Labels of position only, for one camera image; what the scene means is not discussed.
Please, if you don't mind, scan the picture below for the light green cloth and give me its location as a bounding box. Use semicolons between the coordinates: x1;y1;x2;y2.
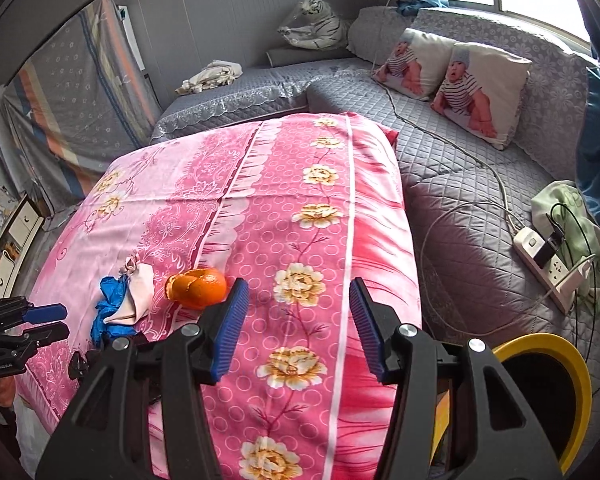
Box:
531;180;600;313

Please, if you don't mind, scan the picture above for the baby print pillow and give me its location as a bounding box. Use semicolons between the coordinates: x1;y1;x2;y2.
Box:
430;42;533;151
372;27;456;102

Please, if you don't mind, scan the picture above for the pink floral blanket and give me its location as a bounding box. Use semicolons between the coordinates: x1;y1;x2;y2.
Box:
17;112;423;480

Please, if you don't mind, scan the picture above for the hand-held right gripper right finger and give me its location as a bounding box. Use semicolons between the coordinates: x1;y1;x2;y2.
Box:
349;276;563;480

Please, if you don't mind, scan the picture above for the white drawer cabinet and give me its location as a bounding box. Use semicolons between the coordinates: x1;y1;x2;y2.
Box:
0;192;48;306

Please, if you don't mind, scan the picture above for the black charger plug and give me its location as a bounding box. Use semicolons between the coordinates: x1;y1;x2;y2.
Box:
532;232;564;267

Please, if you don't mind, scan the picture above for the long grey cable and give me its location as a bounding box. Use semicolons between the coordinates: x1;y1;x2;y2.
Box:
372;0;596;341

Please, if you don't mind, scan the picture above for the orange peel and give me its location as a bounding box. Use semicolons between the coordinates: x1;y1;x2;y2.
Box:
164;268;228;311

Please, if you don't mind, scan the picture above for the person's left forearm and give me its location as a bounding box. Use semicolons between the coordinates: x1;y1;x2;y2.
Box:
0;390;23;471

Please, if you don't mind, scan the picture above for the black cable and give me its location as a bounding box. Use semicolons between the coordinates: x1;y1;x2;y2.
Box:
547;202;600;361

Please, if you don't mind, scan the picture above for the white tiger plush toy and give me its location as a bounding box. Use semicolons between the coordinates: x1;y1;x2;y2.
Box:
277;0;353;52

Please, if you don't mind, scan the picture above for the grey flat cushion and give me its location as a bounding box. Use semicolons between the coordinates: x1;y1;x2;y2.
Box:
266;46;356;67

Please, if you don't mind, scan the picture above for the striped fabric covered board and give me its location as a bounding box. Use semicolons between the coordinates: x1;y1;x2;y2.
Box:
0;0;163;211

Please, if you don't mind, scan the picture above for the grey quilted sofa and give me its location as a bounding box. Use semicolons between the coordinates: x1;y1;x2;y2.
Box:
150;6;600;411

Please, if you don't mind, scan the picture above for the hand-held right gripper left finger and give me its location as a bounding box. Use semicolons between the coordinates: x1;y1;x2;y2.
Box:
35;277;251;480

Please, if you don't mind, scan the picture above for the white power strip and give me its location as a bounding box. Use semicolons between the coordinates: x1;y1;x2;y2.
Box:
512;226;588;316

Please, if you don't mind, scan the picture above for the person's left hand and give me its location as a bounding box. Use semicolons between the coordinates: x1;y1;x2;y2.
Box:
0;376;17;411

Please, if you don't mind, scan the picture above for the yellow round waste bin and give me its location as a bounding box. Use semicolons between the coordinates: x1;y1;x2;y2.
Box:
430;332;593;480

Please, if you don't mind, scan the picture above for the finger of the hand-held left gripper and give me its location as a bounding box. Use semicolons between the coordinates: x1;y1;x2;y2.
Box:
11;302;68;323
17;322;71;348

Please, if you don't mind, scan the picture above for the beige crumpled cloth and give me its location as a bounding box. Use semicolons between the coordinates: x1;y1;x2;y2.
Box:
175;60;244;96

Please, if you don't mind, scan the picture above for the black plastic scrap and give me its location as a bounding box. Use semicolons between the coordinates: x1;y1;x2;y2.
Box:
69;351;101;380

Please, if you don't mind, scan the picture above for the blue disposable glove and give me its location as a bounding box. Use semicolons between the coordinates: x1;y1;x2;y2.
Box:
91;276;141;348

